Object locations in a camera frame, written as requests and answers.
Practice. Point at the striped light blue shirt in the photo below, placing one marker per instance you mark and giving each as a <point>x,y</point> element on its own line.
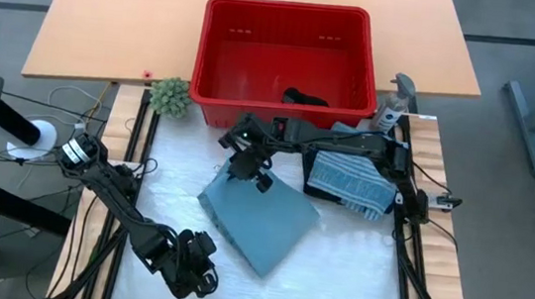
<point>353,183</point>

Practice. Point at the potted green artificial plant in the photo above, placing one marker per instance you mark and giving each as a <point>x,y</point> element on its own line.
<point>172,97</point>

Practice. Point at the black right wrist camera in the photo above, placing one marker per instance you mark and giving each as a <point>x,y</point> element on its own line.
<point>264,183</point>

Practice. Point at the red plastic laundry bin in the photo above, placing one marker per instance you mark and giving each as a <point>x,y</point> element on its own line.
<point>285,72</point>

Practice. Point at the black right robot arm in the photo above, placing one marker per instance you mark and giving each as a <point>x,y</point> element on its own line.
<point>348,140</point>

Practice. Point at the black printed garment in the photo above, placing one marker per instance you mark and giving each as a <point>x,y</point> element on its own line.
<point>303,98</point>

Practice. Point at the plain light blue garment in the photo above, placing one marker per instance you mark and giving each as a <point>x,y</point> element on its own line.
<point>260,218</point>

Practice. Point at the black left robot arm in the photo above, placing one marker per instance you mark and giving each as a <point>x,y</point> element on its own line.
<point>113,193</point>

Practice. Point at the dark denim jeans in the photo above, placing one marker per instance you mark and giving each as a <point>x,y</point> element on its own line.
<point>313,191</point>

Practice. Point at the black desk beam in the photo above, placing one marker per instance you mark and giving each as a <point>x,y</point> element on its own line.
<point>21,126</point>

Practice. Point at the light wooden desk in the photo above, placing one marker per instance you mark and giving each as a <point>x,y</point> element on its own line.
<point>126,20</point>

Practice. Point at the white round floor plate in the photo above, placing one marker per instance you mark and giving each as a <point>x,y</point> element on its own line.
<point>47,138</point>

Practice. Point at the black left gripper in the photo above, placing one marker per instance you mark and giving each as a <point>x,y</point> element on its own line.
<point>190,266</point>

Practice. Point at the small pink object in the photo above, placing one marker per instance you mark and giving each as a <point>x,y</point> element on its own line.
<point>147,75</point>

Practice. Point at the clear spray bottle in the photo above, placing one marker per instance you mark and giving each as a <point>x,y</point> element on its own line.
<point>390,110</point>

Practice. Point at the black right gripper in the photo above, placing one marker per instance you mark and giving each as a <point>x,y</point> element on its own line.
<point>250,148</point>

